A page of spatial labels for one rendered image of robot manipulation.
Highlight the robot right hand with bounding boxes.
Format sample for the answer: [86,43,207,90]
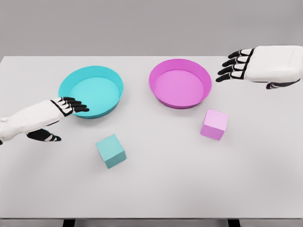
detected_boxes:
[215,45,303,90]

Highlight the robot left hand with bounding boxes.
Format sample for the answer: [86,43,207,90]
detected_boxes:
[10,97,90,142]

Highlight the cyan plate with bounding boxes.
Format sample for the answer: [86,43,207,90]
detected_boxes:
[58,65,125,120]

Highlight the cyan block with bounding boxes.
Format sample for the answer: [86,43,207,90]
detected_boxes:
[95,133,127,170]

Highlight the pink block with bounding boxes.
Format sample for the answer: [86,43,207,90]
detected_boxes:
[200,108,230,142]

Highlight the pink plate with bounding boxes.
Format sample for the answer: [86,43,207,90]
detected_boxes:
[148,59,212,110]

